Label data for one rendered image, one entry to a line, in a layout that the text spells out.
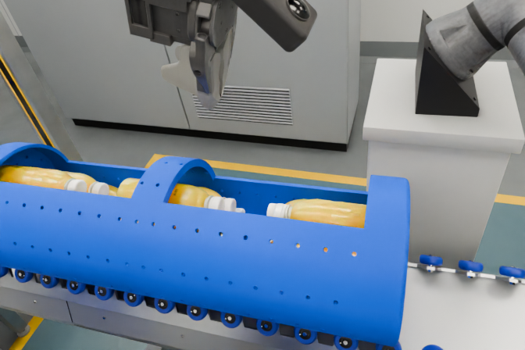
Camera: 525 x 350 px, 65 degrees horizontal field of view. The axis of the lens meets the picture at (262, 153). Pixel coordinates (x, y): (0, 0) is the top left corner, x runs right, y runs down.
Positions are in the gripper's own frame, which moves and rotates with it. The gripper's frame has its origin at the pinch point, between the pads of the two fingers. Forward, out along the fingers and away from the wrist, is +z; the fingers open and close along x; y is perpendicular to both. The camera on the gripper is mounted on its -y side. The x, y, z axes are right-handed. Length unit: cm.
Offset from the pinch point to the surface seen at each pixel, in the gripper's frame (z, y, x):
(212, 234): 28.9, 0.0, 0.7
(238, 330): 55, -7, 6
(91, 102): 181, 149, -150
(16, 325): 170, 94, -1
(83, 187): 43, 33, -8
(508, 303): 44, -56, -12
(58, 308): 72, 36, 9
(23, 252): 46, 37, 7
